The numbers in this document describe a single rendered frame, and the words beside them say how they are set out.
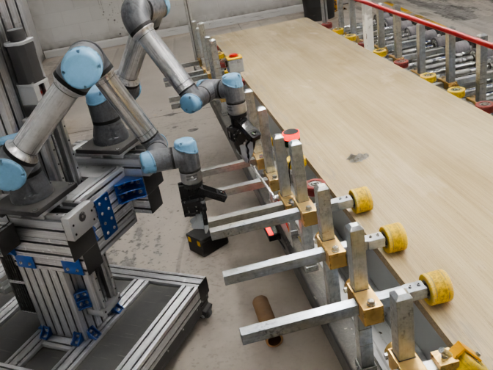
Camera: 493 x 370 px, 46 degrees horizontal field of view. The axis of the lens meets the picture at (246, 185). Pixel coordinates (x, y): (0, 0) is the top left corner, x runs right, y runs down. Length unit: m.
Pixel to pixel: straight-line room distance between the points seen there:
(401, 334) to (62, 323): 1.85
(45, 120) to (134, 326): 1.21
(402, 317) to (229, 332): 1.79
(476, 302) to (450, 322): 0.10
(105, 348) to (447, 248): 1.59
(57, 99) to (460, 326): 1.29
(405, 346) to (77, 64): 1.19
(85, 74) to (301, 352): 1.59
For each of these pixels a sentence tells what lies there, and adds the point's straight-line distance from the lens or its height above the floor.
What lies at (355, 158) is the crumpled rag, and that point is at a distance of 2.27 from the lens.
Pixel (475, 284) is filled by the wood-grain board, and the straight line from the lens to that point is 1.62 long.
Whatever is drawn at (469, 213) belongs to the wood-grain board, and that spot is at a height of 0.90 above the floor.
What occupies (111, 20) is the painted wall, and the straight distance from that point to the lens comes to 10.01.
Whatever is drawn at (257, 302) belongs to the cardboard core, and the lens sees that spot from 2.95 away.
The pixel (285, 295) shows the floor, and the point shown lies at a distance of 3.10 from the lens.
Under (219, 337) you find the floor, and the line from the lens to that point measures 2.92.
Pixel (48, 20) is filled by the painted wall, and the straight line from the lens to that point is 10.15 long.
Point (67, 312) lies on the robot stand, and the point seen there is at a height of 0.38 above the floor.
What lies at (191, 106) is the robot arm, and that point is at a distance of 2.18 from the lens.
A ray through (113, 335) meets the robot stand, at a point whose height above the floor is 0.21.
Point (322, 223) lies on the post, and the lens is 1.65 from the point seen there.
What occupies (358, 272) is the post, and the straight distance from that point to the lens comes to 1.45.
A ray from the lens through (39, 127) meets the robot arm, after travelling 1.93.
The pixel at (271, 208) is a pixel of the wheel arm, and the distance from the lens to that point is 2.11.
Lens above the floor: 1.87
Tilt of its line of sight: 26 degrees down
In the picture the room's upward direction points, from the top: 10 degrees counter-clockwise
